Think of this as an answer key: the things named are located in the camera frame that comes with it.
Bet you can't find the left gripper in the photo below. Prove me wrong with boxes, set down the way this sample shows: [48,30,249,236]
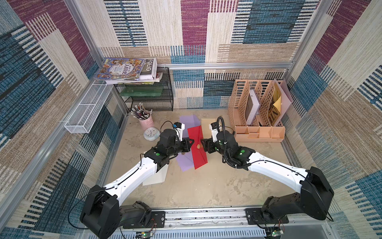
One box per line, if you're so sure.
[166,137,195,157]

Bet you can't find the red envelope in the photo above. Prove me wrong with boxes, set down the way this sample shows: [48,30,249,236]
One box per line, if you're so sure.
[188,126,208,169]

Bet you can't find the cream envelope with seal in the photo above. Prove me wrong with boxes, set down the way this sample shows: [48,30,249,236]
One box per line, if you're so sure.
[201,118,218,139]

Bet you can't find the lilac envelope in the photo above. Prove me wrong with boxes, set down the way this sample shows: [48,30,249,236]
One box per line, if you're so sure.
[176,152,194,172]
[179,115,201,137]

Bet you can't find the white envelope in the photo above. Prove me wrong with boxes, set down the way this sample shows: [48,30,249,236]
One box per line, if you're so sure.
[142,164,169,186]

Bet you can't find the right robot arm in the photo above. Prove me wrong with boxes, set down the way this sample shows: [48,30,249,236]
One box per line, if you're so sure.
[201,130,334,224]

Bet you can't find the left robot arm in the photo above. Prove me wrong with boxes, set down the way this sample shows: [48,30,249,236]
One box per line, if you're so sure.
[80,128,195,239]

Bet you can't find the white round clock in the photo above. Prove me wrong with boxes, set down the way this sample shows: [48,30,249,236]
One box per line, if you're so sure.
[143,126,160,141]

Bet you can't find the pink pen cup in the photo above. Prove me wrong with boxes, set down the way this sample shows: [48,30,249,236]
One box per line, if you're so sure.
[139,115,155,131]

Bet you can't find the pens in cup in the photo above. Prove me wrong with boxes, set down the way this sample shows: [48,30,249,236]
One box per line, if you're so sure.
[130,103,152,120]

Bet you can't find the white box in organizer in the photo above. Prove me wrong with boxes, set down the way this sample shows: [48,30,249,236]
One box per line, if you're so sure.
[245,88,260,125]

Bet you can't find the brown wanted poster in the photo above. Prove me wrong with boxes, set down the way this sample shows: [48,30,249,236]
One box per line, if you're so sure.
[268,86,282,126]

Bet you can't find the green folder on shelf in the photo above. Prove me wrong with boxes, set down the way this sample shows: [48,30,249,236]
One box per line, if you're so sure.
[120,86,163,97]

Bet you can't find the yellow paper sheet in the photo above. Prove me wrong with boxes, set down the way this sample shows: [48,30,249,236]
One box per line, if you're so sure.
[272,96,282,114]

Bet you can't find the Folio book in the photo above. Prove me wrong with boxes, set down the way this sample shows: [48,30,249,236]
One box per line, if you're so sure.
[104,58,163,85]

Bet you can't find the pink folder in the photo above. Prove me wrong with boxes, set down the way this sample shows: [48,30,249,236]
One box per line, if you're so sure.
[272,80,293,126]

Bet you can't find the colourful picture book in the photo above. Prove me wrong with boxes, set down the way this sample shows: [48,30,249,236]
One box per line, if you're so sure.
[95,58,146,80]

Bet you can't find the black wire shelf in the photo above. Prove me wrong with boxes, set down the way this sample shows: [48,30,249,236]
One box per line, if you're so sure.
[116,67,174,111]

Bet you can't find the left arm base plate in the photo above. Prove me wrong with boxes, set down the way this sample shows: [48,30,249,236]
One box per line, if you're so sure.
[122,211,166,230]

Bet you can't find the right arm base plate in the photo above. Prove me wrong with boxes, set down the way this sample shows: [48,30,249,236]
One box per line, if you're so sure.
[244,208,289,225]

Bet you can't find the white wire basket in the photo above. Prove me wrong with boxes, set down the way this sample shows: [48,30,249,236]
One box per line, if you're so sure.
[65,81,113,134]

